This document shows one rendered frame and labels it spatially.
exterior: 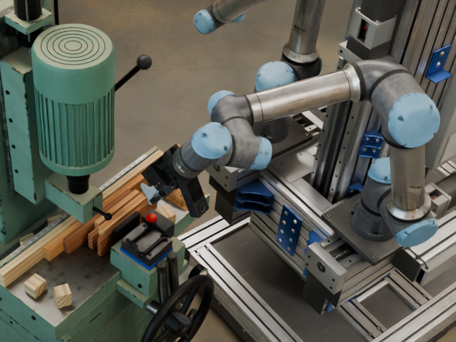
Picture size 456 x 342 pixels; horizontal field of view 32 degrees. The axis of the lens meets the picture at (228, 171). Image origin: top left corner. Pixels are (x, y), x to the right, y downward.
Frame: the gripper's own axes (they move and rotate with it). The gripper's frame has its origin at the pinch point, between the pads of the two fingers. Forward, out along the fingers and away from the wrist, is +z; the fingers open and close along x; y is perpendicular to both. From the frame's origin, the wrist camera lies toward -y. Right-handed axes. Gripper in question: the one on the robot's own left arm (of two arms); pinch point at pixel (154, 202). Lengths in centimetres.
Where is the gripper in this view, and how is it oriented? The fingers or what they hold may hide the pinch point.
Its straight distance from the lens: 199.7
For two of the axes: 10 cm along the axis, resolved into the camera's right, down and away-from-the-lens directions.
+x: -6.1, 4.9, -6.2
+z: -4.9, 3.8, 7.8
